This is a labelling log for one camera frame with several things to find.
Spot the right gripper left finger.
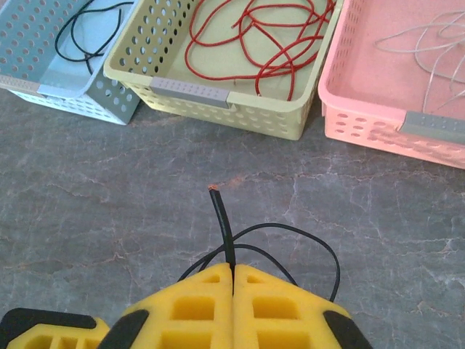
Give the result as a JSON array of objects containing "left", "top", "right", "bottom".
[{"left": 97, "top": 262, "right": 234, "bottom": 349}]

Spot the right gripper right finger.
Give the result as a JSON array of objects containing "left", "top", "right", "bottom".
[{"left": 232, "top": 263, "right": 374, "bottom": 349}]

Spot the black cable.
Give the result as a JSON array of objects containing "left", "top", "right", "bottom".
[
  {"left": 54, "top": 0, "right": 135, "bottom": 76},
  {"left": 177, "top": 185, "right": 341, "bottom": 302}
]

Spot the white cable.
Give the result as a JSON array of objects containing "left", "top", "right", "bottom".
[{"left": 373, "top": 9, "right": 465, "bottom": 113}]

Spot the yellow-green plastic basket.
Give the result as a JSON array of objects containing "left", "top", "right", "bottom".
[{"left": 104, "top": 0, "right": 344, "bottom": 142}]

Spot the blue plastic basket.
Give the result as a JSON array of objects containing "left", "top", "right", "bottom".
[{"left": 0, "top": 0, "right": 142, "bottom": 127}]

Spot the pink plastic basket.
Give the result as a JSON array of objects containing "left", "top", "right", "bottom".
[{"left": 318, "top": 0, "right": 465, "bottom": 170}]

